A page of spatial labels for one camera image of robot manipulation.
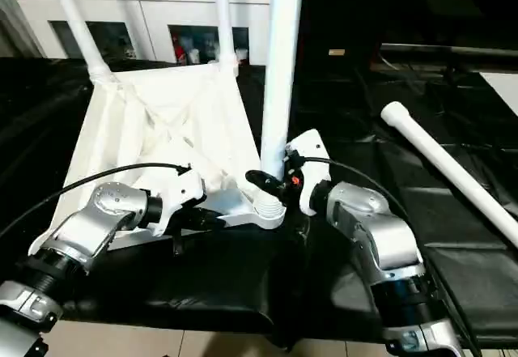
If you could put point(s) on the black work mat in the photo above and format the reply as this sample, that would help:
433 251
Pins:
453 235

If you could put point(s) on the white plastic table leg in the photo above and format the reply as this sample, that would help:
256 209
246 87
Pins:
224 17
279 57
453 163
77 17

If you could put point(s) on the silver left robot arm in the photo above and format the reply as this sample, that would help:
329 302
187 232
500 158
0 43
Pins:
101 219

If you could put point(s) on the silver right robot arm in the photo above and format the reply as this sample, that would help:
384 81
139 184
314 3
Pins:
380 235

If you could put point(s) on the white flat board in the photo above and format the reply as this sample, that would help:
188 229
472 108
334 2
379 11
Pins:
506 88

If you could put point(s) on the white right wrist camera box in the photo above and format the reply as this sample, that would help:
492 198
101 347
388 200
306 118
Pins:
312 159

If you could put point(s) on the dark cabinet with yellow label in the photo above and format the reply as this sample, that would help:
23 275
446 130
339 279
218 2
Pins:
388 9

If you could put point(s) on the grey curtain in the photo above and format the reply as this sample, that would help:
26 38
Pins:
12 25

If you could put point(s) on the white plastic table top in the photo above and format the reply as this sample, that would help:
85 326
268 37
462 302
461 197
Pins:
154 130

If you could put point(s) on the black horizontal bar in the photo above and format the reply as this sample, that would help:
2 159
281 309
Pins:
445 49

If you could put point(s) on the small red bottle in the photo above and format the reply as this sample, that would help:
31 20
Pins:
178 51

